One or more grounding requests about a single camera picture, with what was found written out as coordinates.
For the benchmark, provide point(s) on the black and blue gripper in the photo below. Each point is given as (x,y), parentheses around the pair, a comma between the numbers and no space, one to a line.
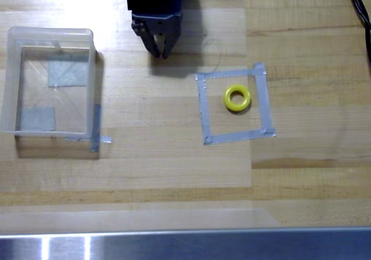
(157,25)

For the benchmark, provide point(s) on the clear plastic container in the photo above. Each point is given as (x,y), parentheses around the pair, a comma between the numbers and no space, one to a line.
(91,83)

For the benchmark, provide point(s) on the grey tape strip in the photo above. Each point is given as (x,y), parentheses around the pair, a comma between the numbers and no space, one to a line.
(105,139)
(226,74)
(263,103)
(96,126)
(204,109)
(237,136)

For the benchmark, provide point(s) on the grey tape patch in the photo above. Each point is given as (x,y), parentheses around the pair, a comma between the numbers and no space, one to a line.
(68,71)
(37,119)

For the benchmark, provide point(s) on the metal edge strip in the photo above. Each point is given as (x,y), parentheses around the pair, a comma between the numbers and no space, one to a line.
(203,245)

